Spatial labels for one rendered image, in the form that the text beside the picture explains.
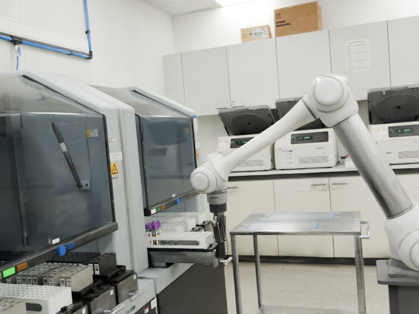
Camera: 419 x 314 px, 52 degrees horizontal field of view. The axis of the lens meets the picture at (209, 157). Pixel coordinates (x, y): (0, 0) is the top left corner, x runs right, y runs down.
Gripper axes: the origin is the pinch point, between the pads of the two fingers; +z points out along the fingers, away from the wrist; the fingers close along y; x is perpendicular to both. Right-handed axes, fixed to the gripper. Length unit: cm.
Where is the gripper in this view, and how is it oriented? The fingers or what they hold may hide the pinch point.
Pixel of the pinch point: (221, 249)
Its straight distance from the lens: 188.3
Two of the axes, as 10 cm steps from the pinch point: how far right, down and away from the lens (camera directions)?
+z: 0.8, 10.0, 0.5
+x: 9.4, -0.6, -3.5
